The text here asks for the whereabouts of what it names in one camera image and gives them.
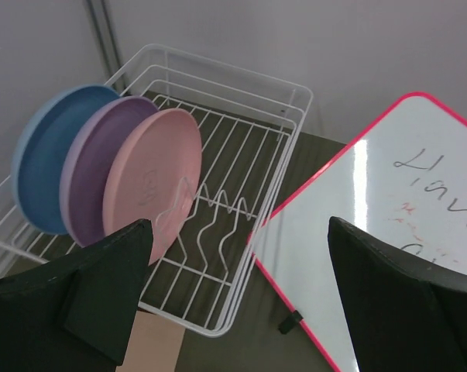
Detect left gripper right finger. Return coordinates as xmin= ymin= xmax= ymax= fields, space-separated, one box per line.
xmin=328 ymin=216 xmax=467 ymax=371

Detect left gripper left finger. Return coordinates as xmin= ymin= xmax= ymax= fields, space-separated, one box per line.
xmin=0 ymin=219 xmax=153 ymax=371

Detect blue plate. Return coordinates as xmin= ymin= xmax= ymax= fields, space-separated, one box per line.
xmin=11 ymin=84 xmax=119 ymax=235

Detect purple plate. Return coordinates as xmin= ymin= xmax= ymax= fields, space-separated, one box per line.
xmin=59 ymin=96 xmax=158 ymax=247

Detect pink plate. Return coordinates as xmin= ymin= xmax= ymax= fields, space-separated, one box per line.
xmin=102 ymin=108 xmax=202 ymax=264

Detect pink paper sheet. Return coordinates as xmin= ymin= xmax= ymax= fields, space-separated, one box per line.
xmin=116 ymin=311 xmax=185 ymax=372

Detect pink framed whiteboard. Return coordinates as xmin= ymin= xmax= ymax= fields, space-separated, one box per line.
xmin=251 ymin=92 xmax=467 ymax=371

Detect white wire dish rack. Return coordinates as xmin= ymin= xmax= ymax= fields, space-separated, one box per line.
xmin=0 ymin=45 xmax=313 ymax=338

